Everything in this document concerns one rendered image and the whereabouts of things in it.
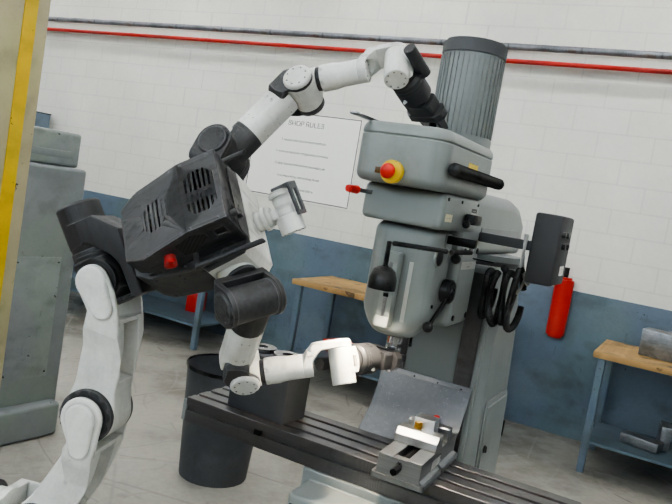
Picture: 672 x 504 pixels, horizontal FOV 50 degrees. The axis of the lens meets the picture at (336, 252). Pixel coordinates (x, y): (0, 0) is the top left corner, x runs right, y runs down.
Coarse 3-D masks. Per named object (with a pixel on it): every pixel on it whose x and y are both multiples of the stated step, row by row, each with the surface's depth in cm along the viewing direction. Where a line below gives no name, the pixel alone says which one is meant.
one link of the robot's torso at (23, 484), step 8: (24, 480) 203; (0, 488) 195; (8, 488) 195; (16, 488) 197; (24, 488) 201; (32, 488) 203; (0, 496) 192; (8, 496) 194; (16, 496) 198; (24, 496) 202
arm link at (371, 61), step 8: (368, 48) 191; (376, 48) 190; (384, 48) 189; (360, 56) 190; (368, 56) 189; (376, 56) 191; (384, 56) 191; (360, 64) 188; (368, 64) 192; (376, 64) 193; (360, 72) 188; (368, 72) 191; (376, 72) 194; (360, 80) 190; (368, 80) 190
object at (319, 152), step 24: (288, 120) 714; (312, 120) 701; (336, 120) 690; (360, 120) 678; (264, 144) 727; (288, 144) 714; (312, 144) 702; (336, 144) 690; (264, 168) 727; (288, 168) 714; (312, 168) 702; (336, 168) 690; (264, 192) 727; (312, 192) 702; (336, 192) 690
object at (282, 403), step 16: (272, 352) 227; (288, 352) 227; (272, 384) 220; (288, 384) 217; (304, 384) 224; (240, 400) 226; (256, 400) 223; (272, 400) 220; (288, 400) 218; (304, 400) 226; (272, 416) 219; (288, 416) 220
